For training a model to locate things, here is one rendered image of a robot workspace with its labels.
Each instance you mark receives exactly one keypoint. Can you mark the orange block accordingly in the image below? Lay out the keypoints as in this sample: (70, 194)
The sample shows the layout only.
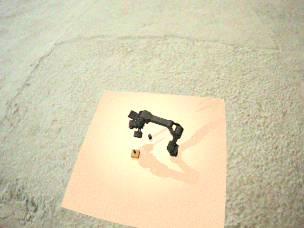
(137, 155)

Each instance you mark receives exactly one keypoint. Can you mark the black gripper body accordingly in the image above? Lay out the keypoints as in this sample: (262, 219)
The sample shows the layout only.
(138, 134)

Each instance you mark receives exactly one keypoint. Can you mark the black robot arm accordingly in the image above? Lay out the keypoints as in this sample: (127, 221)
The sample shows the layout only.
(146, 117)

